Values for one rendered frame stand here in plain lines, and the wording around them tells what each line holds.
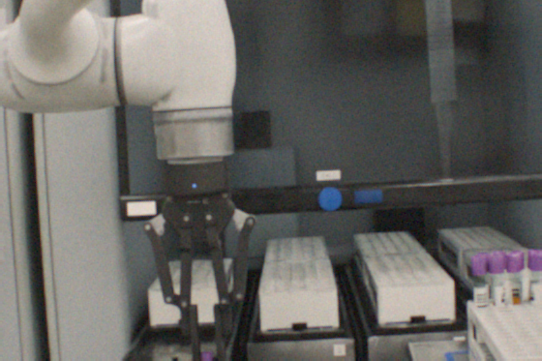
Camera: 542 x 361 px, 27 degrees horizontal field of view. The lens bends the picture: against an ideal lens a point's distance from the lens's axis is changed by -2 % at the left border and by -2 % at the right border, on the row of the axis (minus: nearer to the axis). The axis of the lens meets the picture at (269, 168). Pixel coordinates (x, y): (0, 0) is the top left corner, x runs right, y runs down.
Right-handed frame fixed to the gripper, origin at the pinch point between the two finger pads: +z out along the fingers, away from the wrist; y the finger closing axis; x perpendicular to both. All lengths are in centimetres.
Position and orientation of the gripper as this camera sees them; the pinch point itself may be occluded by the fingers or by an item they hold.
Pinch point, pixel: (207, 335)
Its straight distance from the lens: 135.2
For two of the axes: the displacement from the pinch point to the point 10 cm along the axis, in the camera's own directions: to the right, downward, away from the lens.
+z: 0.6, 10.0, 0.5
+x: -0.2, 0.5, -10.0
